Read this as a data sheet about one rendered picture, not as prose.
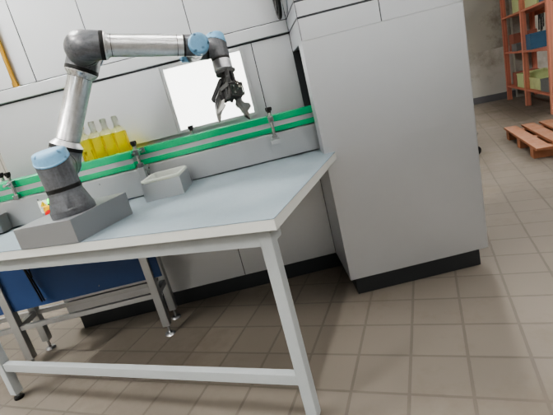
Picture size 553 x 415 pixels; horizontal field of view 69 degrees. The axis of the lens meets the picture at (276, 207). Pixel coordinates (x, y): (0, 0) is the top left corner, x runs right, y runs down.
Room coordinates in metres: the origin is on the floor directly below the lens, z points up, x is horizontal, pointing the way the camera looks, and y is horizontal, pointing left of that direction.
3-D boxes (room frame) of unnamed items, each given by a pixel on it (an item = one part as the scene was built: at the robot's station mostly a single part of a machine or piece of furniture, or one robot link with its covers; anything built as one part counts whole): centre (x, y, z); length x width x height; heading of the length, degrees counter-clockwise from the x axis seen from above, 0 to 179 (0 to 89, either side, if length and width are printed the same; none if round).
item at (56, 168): (1.43, 0.71, 1.00); 0.13 x 0.12 x 0.14; 15
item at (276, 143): (1.92, -0.07, 0.90); 0.17 x 0.05 x 0.23; 179
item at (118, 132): (2.05, 0.66, 0.99); 0.06 x 0.06 x 0.21; 89
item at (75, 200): (1.43, 0.71, 0.88); 0.15 x 0.15 x 0.10
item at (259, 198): (2.04, 0.45, 0.73); 1.58 x 1.52 x 0.04; 67
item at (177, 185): (1.85, 0.45, 0.79); 0.27 x 0.17 x 0.08; 179
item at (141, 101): (2.18, 0.42, 1.15); 0.90 x 0.03 x 0.34; 89
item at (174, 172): (1.82, 0.45, 0.80); 0.22 x 0.17 x 0.09; 179
